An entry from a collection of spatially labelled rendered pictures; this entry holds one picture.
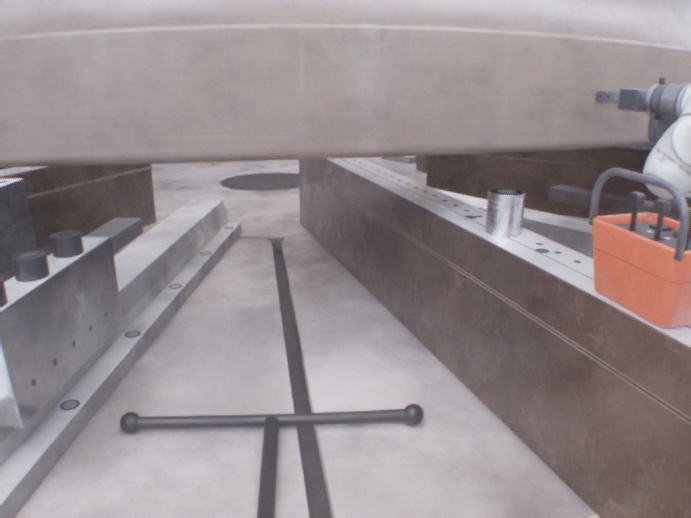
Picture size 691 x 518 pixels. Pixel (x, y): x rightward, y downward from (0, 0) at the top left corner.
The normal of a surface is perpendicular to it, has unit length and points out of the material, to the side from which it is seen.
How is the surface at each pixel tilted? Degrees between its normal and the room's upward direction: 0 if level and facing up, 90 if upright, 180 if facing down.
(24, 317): 90
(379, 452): 0
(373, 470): 0
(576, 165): 90
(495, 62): 90
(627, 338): 90
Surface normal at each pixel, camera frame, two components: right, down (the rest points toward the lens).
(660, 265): -0.95, 0.20
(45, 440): 0.00, -0.95
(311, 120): 0.18, 0.32
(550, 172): -0.44, 0.29
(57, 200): 0.90, 0.15
